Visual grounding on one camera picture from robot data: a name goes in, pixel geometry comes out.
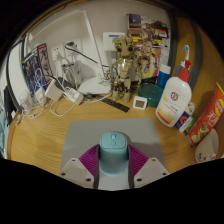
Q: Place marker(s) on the small white square clock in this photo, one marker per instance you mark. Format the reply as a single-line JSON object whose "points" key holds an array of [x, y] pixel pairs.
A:
{"points": [[140, 103]]}

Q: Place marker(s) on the white lotion pump bottle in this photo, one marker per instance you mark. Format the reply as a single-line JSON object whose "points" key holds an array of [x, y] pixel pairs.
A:
{"points": [[173, 100]]}

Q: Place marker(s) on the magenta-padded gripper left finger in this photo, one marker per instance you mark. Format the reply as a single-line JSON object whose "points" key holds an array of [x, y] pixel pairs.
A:
{"points": [[77, 170]]}

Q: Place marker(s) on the small blue white box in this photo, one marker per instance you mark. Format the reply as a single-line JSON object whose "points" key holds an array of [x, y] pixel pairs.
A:
{"points": [[183, 121]]}

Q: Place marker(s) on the light blue computer mouse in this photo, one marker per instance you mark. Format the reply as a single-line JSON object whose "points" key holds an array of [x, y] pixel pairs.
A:
{"points": [[114, 156]]}

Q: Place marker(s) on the white desk lamp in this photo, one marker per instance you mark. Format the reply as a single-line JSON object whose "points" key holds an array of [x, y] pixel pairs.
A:
{"points": [[93, 86]]}

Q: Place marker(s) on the red chips can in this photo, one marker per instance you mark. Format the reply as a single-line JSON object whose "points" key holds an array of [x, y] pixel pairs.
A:
{"points": [[208, 120]]}

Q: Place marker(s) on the grey mouse pad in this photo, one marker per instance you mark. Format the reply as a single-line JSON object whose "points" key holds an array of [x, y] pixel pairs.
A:
{"points": [[86, 133]]}

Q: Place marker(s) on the green round tin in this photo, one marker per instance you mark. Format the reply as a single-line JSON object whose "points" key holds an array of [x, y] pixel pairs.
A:
{"points": [[150, 95]]}

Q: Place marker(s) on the white wall box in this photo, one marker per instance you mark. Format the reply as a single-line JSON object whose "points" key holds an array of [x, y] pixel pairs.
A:
{"points": [[113, 45]]}

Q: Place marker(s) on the large brown tree figure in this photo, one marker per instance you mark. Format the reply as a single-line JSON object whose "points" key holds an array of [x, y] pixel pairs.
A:
{"points": [[121, 66]]}

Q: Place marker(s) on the white wall socket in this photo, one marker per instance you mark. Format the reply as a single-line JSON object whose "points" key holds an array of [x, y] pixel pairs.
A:
{"points": [[74, 46], [56, 53]]}

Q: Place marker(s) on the black plug adapter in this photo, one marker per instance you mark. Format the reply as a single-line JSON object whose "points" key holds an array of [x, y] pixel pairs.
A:
{"points": [[65, 84]]}

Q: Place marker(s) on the white charger block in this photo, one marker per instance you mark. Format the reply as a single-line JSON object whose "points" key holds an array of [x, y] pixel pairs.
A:
{"points": [[53, 90]]}

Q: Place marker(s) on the blue tube bottle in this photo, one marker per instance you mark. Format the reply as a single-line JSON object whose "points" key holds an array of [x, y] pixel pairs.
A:
{"points": [[164, 76]]}

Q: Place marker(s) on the white blue electric toothbrush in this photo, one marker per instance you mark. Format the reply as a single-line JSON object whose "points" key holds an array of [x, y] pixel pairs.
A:
{"points": [[185, 51]]}

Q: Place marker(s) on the white power strip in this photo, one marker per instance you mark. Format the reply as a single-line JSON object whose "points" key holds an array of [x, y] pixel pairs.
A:
{"points": [[75, 96]]}

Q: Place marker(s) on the white mug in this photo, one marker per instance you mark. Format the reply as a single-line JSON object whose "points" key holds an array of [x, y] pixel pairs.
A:
{"points": [[206, 146]]}

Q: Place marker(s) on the robot model kit box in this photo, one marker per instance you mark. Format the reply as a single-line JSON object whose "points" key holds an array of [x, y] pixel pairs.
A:
{"points": [[33, 70]]}

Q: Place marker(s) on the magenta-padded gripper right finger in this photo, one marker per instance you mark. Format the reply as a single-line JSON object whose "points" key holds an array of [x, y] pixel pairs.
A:
{"points": [[150, 170]]}

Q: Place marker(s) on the black ruler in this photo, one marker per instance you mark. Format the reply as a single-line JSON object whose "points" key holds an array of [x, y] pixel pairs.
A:
{"points": [[113, 104]]}

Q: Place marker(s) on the small brown tree figure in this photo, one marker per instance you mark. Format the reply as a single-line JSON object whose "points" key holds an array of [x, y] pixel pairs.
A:
{"points": [[146, 60]]}

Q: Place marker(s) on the steel cup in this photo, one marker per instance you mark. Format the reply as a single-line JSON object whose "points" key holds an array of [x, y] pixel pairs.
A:
{"points": [[71, 73]]}

